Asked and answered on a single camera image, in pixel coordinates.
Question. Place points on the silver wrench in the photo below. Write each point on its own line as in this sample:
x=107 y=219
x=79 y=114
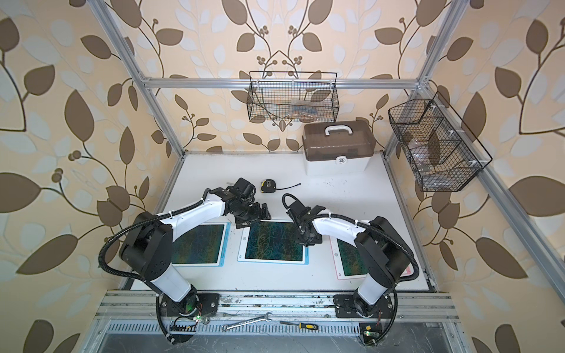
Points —
x=265 y=318

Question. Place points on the black wire basket right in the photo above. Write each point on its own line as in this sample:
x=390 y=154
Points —
x=441 y=150

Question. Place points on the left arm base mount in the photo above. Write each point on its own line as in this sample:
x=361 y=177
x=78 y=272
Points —
x=203 y=304

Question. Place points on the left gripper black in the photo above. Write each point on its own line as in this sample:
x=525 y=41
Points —
x=257 y=215

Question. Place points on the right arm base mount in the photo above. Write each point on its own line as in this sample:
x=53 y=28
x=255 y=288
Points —
x=351 y=306

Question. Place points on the brown lid storage box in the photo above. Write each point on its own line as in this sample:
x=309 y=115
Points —
x=337 y=148

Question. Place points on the pink writing tablet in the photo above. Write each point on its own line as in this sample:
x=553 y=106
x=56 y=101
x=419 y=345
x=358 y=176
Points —
x=347 y=260

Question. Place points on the blue writing tablet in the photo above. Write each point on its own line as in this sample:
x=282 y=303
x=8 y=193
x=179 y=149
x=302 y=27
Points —
x=272 y=242
x=203 y=246

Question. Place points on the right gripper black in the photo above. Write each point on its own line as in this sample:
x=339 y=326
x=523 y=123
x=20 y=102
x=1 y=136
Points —
x=315 y=241

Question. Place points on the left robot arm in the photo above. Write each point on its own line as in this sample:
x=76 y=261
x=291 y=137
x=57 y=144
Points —
x=148 y=247

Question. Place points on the yellow black screwdriver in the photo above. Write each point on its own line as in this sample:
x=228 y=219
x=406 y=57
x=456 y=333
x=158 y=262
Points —
x=300 y=325

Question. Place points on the black wire basket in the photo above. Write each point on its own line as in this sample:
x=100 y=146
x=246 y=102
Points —
x=441 y=150
x=304 y=96

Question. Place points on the black yellow tape measure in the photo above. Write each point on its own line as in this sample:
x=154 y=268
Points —
x=269 y=186

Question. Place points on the aluminium frame rail front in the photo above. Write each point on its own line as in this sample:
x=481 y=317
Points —
x=290 y=306

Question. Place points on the black wire basket back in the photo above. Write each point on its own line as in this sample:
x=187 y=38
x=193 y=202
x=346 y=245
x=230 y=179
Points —
x=304 y=96

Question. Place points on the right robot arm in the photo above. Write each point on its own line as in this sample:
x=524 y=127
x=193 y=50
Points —
x=384 y=253

